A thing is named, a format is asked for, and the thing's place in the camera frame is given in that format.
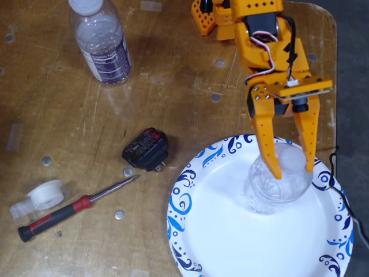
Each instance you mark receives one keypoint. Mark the clear bottle without label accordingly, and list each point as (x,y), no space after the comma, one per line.
(274,196)

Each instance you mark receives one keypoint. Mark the clear bottle with purple label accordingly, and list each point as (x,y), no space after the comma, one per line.
(101,43)

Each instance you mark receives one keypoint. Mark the white paper plate blue pattern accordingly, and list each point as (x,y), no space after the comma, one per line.
(230,231)

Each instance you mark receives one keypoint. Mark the wrist camera on orange mount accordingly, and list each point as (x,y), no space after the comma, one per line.
(305,89)

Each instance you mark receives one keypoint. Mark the white tape roll clear dispenser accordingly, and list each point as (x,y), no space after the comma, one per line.
(46,196)

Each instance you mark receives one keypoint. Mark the clear tape strip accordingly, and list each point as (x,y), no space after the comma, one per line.
(139,273)

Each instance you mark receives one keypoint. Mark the black power adapter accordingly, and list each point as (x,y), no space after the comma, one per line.
(147,153)

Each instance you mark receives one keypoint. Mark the red black screwdriver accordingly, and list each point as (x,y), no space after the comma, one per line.
(57,215)

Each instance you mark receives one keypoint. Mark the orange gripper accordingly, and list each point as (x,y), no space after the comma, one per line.
(260,99)

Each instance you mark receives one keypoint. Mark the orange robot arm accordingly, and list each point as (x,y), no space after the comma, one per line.
(253,8)

